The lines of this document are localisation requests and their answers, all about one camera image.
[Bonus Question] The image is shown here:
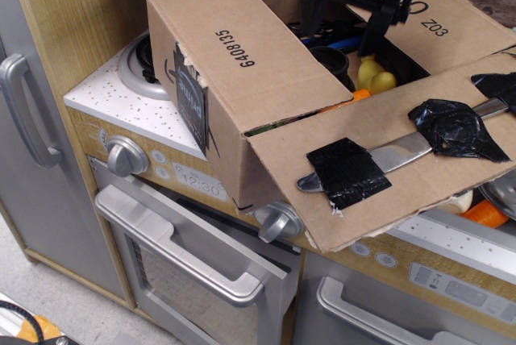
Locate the silver stove burner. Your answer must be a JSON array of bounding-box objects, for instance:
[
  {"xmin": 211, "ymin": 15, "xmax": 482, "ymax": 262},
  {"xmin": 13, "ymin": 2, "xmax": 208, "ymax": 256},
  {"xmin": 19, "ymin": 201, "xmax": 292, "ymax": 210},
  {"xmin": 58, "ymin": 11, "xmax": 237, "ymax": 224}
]
[{"xmin": 118, "ymin": 32, "xmax": 170, "ymax": 101}]

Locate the black round device with silver base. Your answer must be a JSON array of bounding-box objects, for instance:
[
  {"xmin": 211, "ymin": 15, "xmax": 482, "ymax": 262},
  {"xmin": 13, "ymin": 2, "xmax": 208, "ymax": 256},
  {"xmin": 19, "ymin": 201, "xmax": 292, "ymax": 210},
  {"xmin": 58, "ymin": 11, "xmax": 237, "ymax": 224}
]
[{"xmin": 309, "ymin": 47, "xmax": 356, "ymax": 92}]

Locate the grey toy fridge door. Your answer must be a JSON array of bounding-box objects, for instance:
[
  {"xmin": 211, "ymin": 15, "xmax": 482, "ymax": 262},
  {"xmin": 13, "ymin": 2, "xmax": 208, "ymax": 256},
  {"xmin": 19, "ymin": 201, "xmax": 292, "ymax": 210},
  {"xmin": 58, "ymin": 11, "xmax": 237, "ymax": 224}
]
[{"xmin": 1, "ymin": 0, "xmax": 128, "ymax": 303}]

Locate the orange object bottom left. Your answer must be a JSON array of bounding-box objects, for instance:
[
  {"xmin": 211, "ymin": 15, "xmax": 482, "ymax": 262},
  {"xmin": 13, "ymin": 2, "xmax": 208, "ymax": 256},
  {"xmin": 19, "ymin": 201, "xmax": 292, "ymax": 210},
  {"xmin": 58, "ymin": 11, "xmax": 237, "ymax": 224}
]
[{"xmin": 16, "ymin": 315, "xmax": 61, "ymax": 343}]

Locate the toy dishwasher door with handle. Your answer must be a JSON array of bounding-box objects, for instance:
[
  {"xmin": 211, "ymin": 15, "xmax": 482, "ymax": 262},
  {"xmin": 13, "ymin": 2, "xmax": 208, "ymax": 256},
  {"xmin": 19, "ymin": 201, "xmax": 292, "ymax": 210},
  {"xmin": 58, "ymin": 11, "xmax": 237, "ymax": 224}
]
[{"xmin": 293, "ymin": 252, "xmax": 515, "ymax": 344}]

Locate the orange toy carrot in sink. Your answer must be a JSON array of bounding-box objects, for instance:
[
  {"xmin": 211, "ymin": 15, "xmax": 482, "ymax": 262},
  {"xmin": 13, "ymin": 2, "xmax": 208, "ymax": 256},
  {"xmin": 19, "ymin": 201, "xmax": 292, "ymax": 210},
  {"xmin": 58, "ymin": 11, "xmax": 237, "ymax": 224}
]
[{"xmin": 462, "ymin": 199, "xmax": 510, "ymax": 228}]

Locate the silver table knife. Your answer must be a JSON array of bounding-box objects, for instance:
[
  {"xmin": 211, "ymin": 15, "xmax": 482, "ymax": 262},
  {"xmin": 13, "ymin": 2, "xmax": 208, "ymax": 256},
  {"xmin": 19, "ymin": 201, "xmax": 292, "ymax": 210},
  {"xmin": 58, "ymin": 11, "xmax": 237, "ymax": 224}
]
[{"xmin": 297, "ymin": 98, "xmax": 509, "ymax": 193}]

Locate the left silver oven knob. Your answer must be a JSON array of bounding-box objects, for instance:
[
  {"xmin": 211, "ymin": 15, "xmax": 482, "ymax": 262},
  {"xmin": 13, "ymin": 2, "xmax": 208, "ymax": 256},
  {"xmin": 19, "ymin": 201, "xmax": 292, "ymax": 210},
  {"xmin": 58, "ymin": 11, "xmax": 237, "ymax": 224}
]
[{"xmin": 107, "ymin": 135, "xmax": 150, "ymax": 178}]

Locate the large brown cardboard box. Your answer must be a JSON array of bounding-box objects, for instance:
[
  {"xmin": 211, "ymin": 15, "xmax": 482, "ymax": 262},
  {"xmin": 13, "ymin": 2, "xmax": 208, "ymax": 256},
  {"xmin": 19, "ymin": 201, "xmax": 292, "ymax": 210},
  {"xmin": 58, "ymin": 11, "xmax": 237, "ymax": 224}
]
[{"xmin": 147, "ymin": 0, "xmax": 515, "ymax": 252}]

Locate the black prime tape label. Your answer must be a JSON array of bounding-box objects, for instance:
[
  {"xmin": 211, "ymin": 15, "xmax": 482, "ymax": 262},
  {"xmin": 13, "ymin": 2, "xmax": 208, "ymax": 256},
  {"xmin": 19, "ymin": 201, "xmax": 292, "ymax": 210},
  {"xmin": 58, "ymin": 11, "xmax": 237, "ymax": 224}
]
[{"xmin": 173, "ymin": 42, "xmax": 220, "ymax": 156}]

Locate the toy oven door with handle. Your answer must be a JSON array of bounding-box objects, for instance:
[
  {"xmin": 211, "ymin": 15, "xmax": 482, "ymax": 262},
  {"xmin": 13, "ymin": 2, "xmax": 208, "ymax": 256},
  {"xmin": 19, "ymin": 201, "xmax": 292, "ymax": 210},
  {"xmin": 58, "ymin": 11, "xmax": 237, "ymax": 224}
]
[{"xmin": 89, "ymin": 158, "xmax": 302, "ymax": 344}]

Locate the silver metal pan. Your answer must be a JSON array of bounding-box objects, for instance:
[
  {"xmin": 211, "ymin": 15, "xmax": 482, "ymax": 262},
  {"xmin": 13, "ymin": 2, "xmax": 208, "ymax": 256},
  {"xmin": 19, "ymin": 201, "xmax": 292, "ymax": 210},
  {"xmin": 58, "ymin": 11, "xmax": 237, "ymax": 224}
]
[{"xmin": 480, "ymin": 170, "xmax": 516, "ymax": 220}]

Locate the black tape patch on knife tip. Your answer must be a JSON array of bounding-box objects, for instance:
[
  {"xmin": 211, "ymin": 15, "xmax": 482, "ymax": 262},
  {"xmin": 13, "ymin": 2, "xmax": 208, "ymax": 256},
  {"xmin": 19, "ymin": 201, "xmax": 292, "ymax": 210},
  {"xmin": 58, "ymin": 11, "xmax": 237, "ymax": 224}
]
[{"xmin": 306, "ymin": 138, "xmax": 392, "ymax": 210}]

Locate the wooden toy kitchen unit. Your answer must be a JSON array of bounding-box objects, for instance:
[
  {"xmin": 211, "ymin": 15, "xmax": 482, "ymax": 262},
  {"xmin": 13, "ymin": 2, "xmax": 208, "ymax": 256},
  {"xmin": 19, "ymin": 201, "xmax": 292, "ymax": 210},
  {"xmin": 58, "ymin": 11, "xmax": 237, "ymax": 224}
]
[{"xmin": 21, "ymin": 0, "xmax": 515, "ymax": 341}]

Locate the right silver oven knob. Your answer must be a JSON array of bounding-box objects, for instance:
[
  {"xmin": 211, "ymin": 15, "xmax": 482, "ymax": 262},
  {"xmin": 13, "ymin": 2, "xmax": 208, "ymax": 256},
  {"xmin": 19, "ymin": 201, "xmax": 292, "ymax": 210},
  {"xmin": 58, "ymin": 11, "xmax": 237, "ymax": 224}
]
[{"xmin": 254, "ymin": 202, "xmax": 305, "ymax": 243}]

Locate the blue plastic handle tool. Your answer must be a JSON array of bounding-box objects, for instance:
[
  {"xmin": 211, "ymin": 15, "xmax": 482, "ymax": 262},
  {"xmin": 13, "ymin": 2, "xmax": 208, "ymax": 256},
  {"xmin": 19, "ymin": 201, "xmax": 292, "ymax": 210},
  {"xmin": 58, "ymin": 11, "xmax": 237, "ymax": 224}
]
[{"xmin": 302, "ymin": 35, "xmax": 362, "ymax": 51}]

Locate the cream toy food piece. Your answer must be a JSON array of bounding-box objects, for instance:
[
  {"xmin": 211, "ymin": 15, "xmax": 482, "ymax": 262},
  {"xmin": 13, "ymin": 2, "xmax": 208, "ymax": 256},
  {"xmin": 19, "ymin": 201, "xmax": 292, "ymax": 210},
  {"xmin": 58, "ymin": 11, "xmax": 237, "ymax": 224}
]
[{"xmin": 443, "ymin": 191, "xmax": 473, "ymax": 215}]

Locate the silver oven knob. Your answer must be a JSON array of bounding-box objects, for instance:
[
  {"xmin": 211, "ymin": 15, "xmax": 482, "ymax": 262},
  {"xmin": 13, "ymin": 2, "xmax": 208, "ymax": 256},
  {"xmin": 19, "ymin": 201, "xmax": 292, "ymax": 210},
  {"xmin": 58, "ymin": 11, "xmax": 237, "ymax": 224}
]
[
  {"xmin": 107, "ymin": 135, "xmax": 150, "ymax": 178},
  {"xmin": 254, "ymin": 202, "xmax": 305, "ymax": 243}
]

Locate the orange toy carrot in box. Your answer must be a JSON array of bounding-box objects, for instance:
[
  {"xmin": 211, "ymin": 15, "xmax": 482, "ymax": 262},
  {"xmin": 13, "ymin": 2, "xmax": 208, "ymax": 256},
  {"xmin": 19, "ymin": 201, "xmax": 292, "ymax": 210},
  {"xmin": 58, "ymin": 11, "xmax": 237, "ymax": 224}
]
[{"xmin": 317, "ymin": 89, "xmax": 371, "ymax": 114}]

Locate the yellow rubber duck toy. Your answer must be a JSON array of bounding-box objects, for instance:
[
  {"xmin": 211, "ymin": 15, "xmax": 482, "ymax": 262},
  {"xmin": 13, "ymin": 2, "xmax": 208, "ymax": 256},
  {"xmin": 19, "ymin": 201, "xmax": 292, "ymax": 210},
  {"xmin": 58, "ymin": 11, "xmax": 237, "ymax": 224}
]
[{"xmin": 357, "ymin": 55, "xmax": 397, "ymax": 95}]

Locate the crumpled black tape patch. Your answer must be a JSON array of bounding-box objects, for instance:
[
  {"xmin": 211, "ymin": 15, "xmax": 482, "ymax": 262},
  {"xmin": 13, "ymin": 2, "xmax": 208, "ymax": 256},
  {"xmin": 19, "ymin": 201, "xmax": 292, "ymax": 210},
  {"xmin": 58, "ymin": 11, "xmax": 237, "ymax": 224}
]
[{"xmin": 408, "ymin": 99, "xmax": 510, "ymax": 163}]

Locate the black tape patch right edge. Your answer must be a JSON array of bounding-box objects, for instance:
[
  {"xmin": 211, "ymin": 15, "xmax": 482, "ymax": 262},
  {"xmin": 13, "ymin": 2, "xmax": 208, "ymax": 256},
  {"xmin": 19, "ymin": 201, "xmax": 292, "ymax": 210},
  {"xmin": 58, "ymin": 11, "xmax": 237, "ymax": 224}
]
[{"xmin": 470, "ymin": 73, "xmax": 515, "ymax": 118}]

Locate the black cable bottom left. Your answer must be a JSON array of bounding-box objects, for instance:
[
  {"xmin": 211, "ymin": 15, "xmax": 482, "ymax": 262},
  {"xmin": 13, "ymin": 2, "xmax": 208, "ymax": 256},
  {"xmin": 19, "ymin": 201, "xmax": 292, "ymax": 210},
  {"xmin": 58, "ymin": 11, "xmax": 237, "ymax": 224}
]
[{"xmin": 0, "ymin": 300, "xmax": 47, "ymax": 343}]

